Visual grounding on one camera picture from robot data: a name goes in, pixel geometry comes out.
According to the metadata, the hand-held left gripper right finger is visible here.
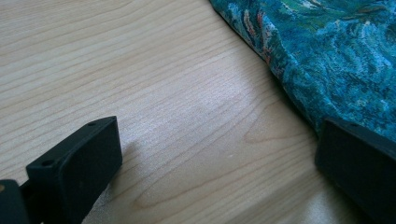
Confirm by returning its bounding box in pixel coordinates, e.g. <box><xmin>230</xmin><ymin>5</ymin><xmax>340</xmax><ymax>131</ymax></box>
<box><xmin>314</xmin><ymin>117</ymin><xmax>396</xmax><ymax>224</ymax></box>

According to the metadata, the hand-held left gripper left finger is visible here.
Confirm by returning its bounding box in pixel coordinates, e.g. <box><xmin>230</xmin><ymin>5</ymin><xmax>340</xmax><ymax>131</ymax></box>
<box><xmin>19</xmin><ymin>116</ymin><xmax>123</xmax><ymax>224</ymax></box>

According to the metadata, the teal floral short-sleeved shirt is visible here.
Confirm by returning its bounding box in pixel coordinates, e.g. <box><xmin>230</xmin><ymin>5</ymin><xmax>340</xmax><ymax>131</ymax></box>
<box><xmin>208</xmin><ymin>0</ymin><xmax>396</xmax><ymax>145</ymax></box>

